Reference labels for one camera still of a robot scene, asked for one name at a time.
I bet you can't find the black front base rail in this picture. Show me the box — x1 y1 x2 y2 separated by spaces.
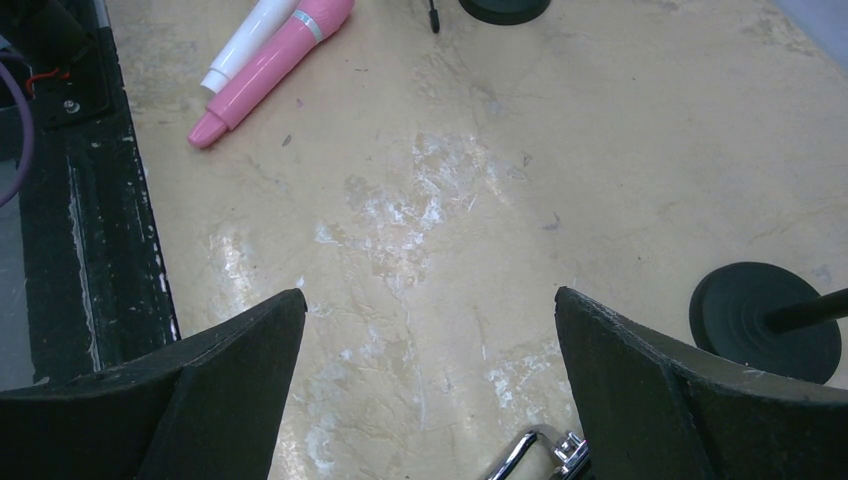
1 1 180 391

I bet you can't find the white toy microphone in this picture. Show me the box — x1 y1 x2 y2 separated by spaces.
200 0 299 94

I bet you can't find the black round-base mic stand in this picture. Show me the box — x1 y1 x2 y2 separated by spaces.
689 262 847 385

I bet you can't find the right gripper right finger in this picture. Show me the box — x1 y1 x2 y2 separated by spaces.
555 287 847 479

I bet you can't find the pink toy microphone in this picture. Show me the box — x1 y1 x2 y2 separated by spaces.
187 0 354 148

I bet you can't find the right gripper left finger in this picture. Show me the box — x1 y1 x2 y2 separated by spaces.
1 289 308 479

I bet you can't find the black left round-base stand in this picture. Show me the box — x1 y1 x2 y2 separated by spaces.
459 0 551 26

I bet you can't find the black poker chip case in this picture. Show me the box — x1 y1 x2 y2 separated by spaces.
483 424 596 480

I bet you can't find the black tripod shock-mount stand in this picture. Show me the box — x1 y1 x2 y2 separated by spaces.
428 0 441 34

